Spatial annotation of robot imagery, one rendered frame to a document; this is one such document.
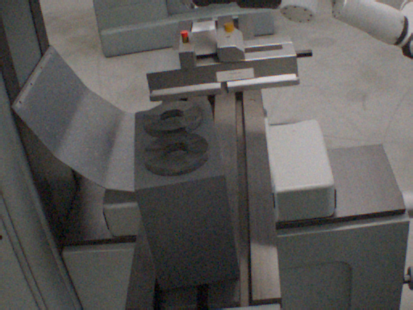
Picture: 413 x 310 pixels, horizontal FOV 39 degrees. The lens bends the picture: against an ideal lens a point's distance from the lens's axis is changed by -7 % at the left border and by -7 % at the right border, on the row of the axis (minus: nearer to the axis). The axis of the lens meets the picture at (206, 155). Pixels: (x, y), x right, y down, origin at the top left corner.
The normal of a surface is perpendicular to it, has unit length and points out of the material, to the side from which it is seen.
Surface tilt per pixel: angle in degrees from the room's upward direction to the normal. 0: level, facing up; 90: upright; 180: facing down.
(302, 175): 0
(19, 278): 89
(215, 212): 90
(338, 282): 90
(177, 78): 90
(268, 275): 0
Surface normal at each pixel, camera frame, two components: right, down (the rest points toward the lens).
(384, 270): -0.03, 0.54
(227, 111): -0.14, -0.84
